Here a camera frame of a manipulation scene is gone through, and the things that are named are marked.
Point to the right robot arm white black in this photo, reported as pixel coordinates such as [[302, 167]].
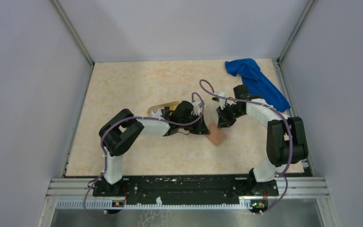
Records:
[[286, 141]]

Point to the blue cloth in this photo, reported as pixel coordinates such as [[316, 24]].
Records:
[[257, 82]]

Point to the tan leather card holder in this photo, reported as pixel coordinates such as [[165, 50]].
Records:
[[216, 136]]

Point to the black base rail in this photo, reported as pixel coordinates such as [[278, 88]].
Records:
[[185, 189]]

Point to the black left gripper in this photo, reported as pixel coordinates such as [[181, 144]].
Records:
[[201, 127]]

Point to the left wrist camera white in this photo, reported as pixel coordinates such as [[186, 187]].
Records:
[[197, 107]]

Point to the cream plastic tray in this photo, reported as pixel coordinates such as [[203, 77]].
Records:
[[162, 109]]

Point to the aluminium frame rail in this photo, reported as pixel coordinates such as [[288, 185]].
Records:
[[71, 193]]

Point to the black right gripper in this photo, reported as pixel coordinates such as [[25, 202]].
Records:
[[223, 121]]

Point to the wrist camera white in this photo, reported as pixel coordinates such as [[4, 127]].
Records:
[[220, 98], [197, 107]]

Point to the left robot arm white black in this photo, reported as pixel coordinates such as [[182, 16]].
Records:
[[118, 135]]

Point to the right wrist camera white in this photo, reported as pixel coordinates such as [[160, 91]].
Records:
[[220, 98]]

